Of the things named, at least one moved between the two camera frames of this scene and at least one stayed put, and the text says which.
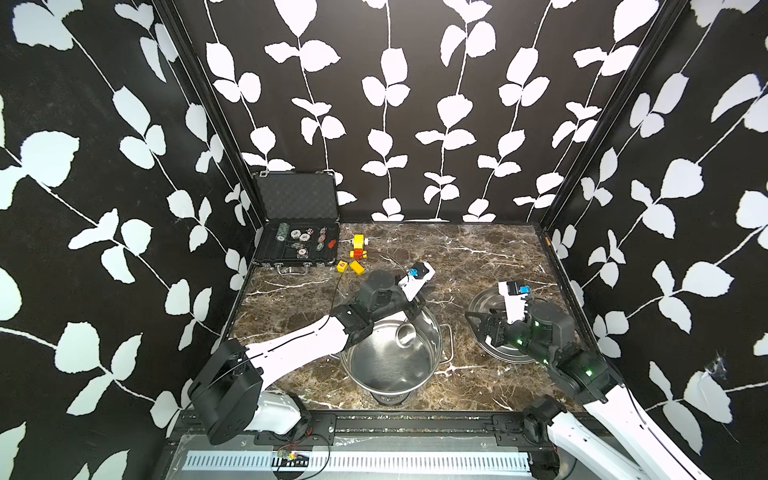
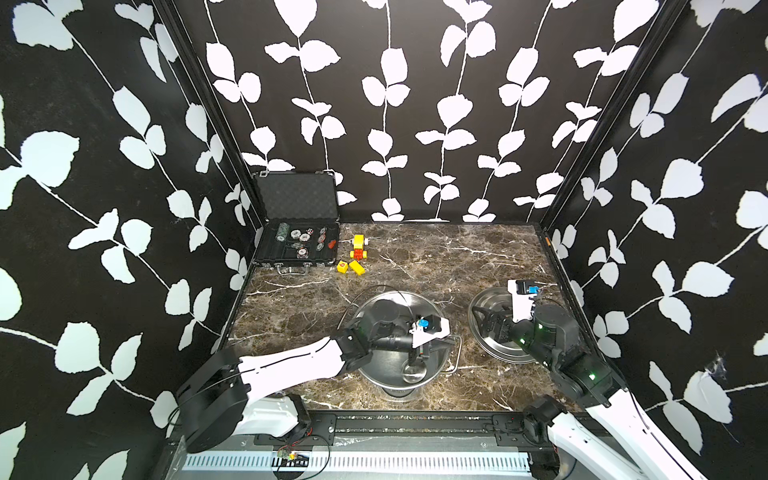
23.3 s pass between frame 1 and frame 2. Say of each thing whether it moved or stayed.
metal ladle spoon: moved
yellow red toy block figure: stayed
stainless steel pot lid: stayed
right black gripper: stayed
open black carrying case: stayed
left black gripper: moved
